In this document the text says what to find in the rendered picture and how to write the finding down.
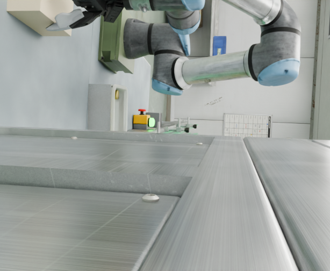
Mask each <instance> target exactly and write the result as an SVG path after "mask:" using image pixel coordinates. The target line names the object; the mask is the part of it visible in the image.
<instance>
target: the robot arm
mask: <svg viewBox="0 0 330 271"><path fill-rule="evenodd" d="M72 1H73V2H74V4H75V5H76V6H80V7H82V8H85V9H86V10H85V11H83V12H82V10H81V9H75V10H73V11H72V12H70V13H63V12H62V13H60V14H58V15H56V16H55V20H56V23H53V24H51V25H50V26H48V27H47V28H46V30H48V31H63V30H69V29H75V28H79V27H84V26H87V25H89V24H91V23H92V22H93V21H94V20H95V19H96V18H98V17H100V16H102V15H103V16H104V21H105V22H110V23H114V22H115V20H116V19H117V17H118V16H119V15H120V13H121V12H122V10H123V8H124V7H125V9H126V10H135V11H142V12H143V13H146V12H147V11H165V12H166V15H167V17H168V23H146V22H143V21H141V20H138V19H135V18H128V19H127V20H126V23H125V26H124V50H125V54H126V56H127V58H128V59H137V58H141V57H143V56H146V55H154V63H153V74H152V88H153V90H155V91H157V92H160V93H162V94H167V95H174V96H180V95H182V93H183V90H184V89H189V88H190V87H191V86H192V85H193V84H199V83H208V82H217V81H226V80H235V79H244V78H249V77H251V78H252V79H253V80H254V81H256V82H259V84H260V85H263V86H268V87H270V86H273V87H274V86H279V85H285V84H288V83H291V82H292V81H294V80H295V79H296V78H297V77H298V74H299V66H300V35H301V26H300V22H299V19H298V17H297V15H296V13H295V12H294V10H293V9H292V7H291V6H290V5H289V4H288V2H287V1H286V0H221V1H223V2H225V3H227V4H229V5H231V6H233V7H234V8H236V9H238V10H240V11H242V12H244V13H246V14H247V15H249V16H251V17H252V18H253V20H254V22H256V23H257V24H258V25H260V28H261V39H260V43H258V44H252V45H251V46H250V47H249V49H248V50H246V51H240V52H234V53H227V54H221V55H215V56H208V57H204V58H198V59H192V60H189V59H188V58H186V57H185V56H189V55H190V39H189V34H191V33H193V32H194V31H195V30H196V29H197V28H198V26H199V23H200V12H199V11H200V10H201V9H202V8H203V7H204V5H205V0H72Z"/></svg>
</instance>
